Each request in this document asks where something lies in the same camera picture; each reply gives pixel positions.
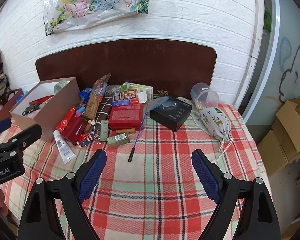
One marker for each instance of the blue mesh swatter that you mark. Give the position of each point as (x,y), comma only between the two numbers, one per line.
(156,105)

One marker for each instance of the white tube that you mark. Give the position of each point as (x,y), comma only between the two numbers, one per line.
(63,147)

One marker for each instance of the green tape roll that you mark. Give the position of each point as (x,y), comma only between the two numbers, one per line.
(60,86)

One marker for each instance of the plaid blanket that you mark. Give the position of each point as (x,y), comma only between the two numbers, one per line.
(150,185)

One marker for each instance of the clear plastic cup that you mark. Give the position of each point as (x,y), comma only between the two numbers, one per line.
(205,95)

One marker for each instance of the small blue bottle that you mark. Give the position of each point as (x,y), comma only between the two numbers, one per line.
(81,109)

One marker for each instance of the large red box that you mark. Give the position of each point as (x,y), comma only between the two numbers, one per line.
(126,116)

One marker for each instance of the green barcode box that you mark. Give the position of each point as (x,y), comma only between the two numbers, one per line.
(118,140)

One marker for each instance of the purple printed box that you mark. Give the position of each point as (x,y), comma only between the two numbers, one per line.
(125,98)

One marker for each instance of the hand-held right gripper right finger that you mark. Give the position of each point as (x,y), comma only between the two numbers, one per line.
(205,175)

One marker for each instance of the brown checked pouch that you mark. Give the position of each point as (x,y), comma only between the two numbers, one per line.
(103,112)

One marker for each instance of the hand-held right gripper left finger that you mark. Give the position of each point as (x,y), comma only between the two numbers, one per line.
(93,172)

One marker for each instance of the spaghetti packet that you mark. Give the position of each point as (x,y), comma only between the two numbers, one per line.
(96,100)

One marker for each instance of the red tube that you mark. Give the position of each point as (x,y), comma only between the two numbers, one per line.
(66,118)

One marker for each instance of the black box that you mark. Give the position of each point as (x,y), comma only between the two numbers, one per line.
(171,115)

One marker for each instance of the dark red small box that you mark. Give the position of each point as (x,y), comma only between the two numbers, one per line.
(75,128)

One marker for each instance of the floral plastic bag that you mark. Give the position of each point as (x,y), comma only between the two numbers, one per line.
(90,2)

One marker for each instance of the black hair clip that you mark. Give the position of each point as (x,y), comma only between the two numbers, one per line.
(31,110)

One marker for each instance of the brown cardboard box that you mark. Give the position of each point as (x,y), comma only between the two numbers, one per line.
(55,115)

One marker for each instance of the slim brown box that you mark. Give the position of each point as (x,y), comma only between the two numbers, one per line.
(125,131)

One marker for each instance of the painted door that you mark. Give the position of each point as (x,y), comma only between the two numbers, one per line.
(285,55)

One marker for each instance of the slim green box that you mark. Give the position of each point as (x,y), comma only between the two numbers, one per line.
(104,130)

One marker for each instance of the tan cardboard carton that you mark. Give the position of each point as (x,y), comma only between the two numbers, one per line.
(293,125)
(272,152)

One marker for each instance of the blue snack packet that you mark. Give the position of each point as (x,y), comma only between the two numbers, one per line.
(86,94)

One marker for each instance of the brown headboard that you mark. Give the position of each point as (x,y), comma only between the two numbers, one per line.
(140,60)

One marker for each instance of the dark red open box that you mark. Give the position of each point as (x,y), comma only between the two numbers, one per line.
(7,102)

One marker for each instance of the white green box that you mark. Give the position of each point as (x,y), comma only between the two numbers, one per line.
(142,87)

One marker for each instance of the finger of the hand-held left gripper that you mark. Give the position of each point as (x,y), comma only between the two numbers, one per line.
(22,138)
(0,127)

